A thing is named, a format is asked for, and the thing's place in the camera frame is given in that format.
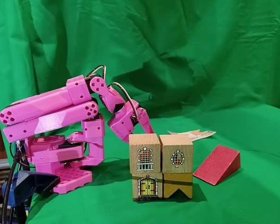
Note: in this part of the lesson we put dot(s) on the red wooden wedge roof block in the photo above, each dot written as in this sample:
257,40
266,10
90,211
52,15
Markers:
214,165

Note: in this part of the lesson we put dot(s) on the paper picture of house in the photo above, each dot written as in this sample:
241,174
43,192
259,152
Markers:
200,135

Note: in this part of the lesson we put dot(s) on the wooden block, tall window print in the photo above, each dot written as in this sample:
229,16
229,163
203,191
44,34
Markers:
144,154

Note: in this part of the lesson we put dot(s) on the wooden block, oval window print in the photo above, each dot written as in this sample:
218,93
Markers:
177,156

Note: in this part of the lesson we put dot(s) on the wooden block, door print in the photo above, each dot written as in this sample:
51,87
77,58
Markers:
147,186

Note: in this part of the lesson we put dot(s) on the yellow-brown notched wooden block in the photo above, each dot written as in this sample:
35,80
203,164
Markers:
177,182

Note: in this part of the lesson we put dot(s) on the green cloth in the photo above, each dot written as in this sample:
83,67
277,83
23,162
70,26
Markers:
200,70

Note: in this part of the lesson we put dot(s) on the blue and black clamp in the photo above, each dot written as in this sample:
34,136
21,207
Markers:
32,184

